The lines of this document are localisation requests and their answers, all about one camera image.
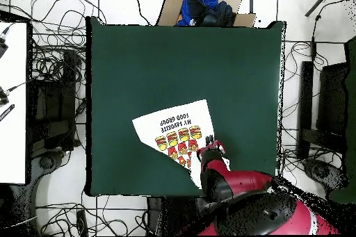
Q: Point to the white printed t-shirt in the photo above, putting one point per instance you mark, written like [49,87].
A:
[155,125]

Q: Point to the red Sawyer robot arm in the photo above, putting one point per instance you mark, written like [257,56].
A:
[244,181]

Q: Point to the dark green table cloth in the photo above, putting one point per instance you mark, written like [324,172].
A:
[139,67]

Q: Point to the dark navy garment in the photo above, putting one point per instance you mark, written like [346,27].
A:
[219,14]

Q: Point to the black metal stand base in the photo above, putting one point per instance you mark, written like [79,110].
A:
[331,95]
[68,81]

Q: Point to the brown cardboard box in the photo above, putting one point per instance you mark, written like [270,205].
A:
[169,11]

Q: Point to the black power strip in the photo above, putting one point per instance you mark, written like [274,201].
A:
[82,221]

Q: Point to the white side table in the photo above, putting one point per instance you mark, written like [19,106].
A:
[14,137]

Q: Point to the black label strip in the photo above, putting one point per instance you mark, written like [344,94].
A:
[7,112]

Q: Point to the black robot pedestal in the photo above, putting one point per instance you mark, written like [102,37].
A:
[155,214]

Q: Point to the grey pedestal leg with caster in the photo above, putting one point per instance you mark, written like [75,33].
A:
[46,162]
[322,170]

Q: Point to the black camera device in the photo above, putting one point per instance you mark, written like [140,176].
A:
[2,98]
[2,48]

